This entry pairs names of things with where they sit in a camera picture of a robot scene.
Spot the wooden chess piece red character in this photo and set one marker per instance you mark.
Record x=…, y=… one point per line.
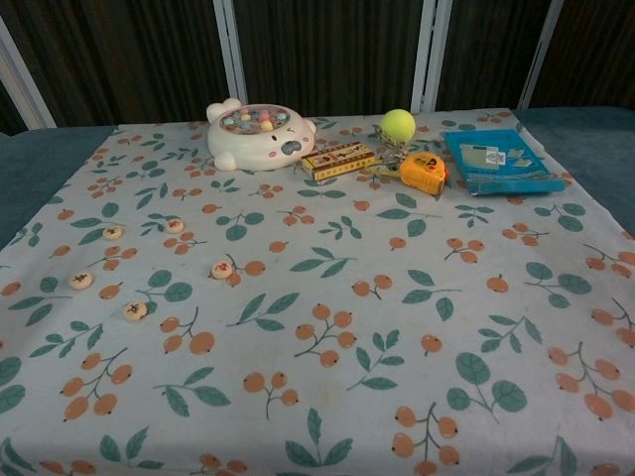
x=221, y=269
x=174, y=225

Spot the wooden chess piece black character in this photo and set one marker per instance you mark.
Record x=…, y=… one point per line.
x=113, y=232
x=80, y=280
x=134, y=310

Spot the floral fruit print tablecloth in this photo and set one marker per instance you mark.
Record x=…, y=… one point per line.
x=317, y=297

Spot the yellow red card box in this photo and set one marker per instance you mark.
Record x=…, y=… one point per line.
x=337, y=161

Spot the white seal fishing toy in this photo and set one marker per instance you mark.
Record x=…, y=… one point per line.
x=258, y=146

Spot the yellow tape measure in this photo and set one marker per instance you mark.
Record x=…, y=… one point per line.
x=421, y=173

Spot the yellow tennis ball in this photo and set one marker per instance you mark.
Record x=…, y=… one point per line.
x=398, y=125

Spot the blue flat package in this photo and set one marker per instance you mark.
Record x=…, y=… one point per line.
x=461, y=149

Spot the blue velvet table cover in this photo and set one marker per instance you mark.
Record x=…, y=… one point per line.
x=30, y=168

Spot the dark screen panel white frame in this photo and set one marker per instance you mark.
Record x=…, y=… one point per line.
x=595, y=49
x=124, y=54
x=327, y=54
x=6, y=116
x=486, y=49

